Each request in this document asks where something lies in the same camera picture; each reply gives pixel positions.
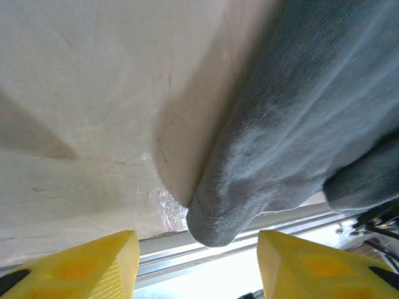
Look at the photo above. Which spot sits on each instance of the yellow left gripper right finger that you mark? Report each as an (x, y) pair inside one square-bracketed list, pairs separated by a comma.
[(318, 268)]

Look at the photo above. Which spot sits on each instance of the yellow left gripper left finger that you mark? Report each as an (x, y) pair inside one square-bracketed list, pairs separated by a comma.
[(78, 268)]

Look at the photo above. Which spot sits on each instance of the grey t-shirt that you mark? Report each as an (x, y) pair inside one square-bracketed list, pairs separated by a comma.
[(296, 124)]

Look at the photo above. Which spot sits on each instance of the aluminium rail frame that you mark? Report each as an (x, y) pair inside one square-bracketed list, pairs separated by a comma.
[(187, 268)]

